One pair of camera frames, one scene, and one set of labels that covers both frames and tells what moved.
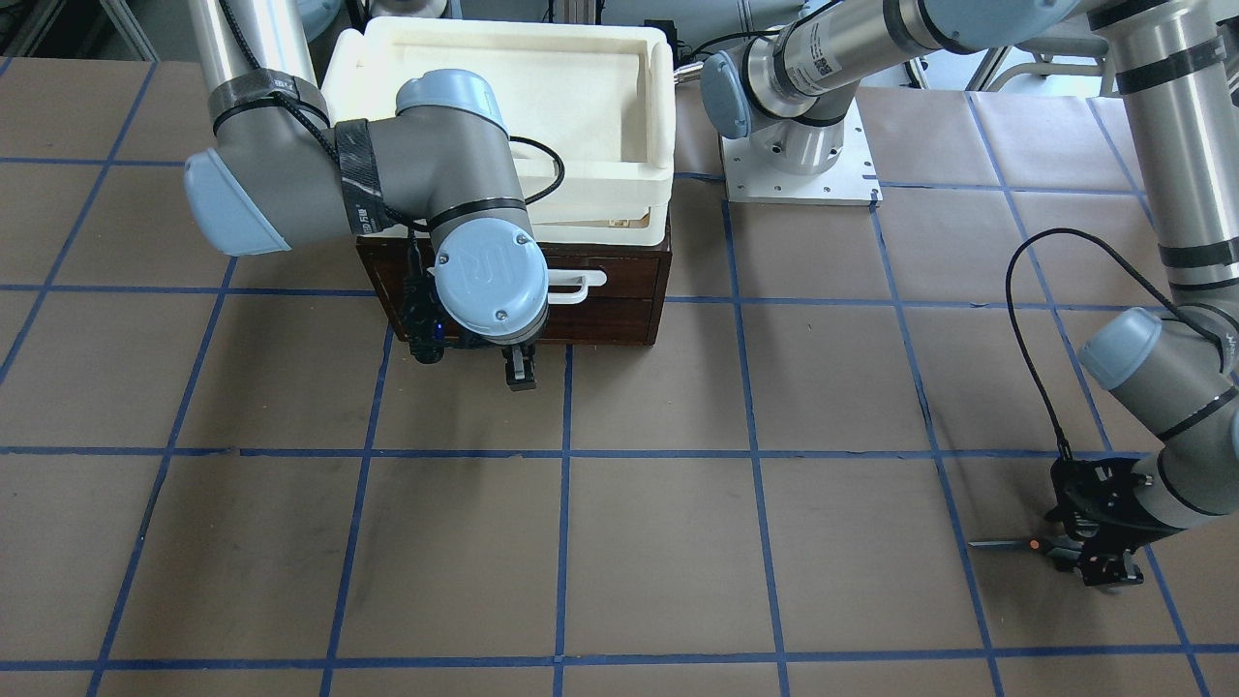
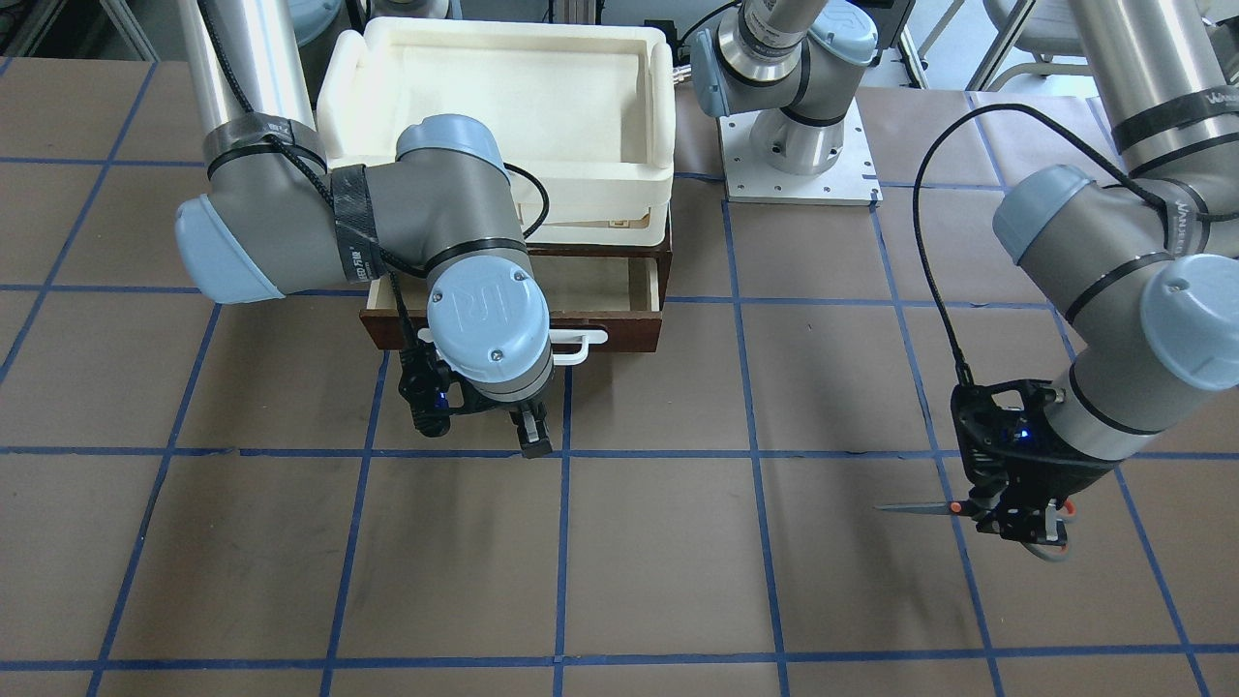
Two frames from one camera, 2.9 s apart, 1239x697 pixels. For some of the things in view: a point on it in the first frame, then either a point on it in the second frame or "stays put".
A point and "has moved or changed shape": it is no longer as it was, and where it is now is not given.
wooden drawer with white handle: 591,297 has moved or changed shape
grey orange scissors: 1060,546 has moved or changed shape
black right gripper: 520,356 → 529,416
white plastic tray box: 589,109 stays put
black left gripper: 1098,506 → 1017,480
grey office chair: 1073,45 stays put
